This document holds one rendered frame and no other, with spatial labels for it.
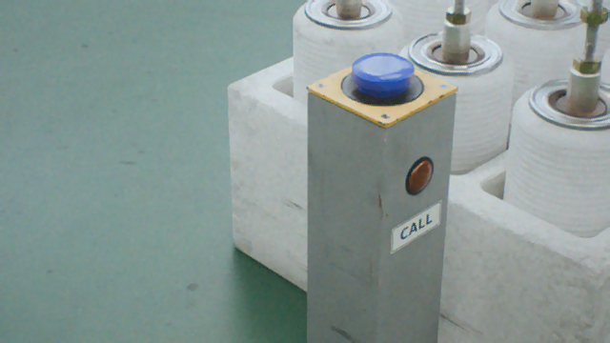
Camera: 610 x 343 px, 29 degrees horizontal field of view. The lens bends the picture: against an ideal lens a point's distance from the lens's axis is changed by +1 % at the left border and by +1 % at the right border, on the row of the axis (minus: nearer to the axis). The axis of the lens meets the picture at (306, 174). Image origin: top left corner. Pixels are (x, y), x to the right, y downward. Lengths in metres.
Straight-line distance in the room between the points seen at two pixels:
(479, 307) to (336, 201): 0.20
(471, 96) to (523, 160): 0.07
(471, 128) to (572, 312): 0.17
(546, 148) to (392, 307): 0.16
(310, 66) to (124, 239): 0.29
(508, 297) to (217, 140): 0.52
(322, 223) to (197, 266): 0.34
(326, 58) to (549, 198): 0.23
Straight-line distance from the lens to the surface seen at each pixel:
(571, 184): 0.86
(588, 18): 0.84
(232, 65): 1.48
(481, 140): 0.93
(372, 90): 0.73
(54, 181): 1.26
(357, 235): 0.77
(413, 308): 0.82
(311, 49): 0.98
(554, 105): 0.87
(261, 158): 1.04
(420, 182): 0.75
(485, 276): 0.90
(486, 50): 0.94
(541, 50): 0.99
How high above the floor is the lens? 0.66
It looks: 32 degrees down
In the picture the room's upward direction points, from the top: straight up
